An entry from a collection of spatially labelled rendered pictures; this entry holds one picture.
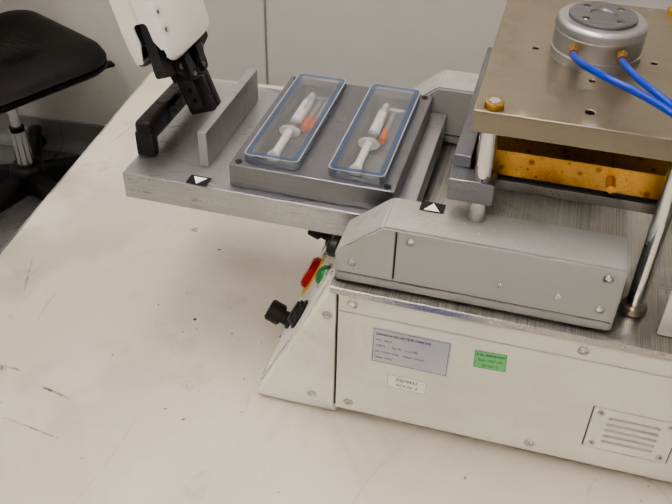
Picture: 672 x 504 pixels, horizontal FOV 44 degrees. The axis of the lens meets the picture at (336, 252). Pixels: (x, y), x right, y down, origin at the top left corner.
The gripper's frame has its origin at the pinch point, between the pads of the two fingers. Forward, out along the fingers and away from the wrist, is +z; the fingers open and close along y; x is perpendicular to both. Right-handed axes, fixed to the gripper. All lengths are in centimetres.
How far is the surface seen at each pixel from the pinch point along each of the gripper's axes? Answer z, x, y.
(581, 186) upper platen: 11.4, 38.3, 10.1
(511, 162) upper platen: 8.1, 32.9, 10.1
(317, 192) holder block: 8.5, 14.1, 9.9
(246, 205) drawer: 8.2, 6.7, 10.9
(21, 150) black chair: 42, -124, -97
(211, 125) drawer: 1.4, 3.5, 5.9
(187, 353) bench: 25.2, -7.3, 13.1
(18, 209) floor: 59, -135, -94
